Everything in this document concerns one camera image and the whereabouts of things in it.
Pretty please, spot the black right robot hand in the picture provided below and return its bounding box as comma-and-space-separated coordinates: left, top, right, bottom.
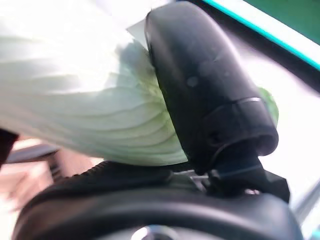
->
12, 0, 305, 240

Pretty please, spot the green white napa cabbage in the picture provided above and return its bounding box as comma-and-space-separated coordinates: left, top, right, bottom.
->
0, 32, 280, 167

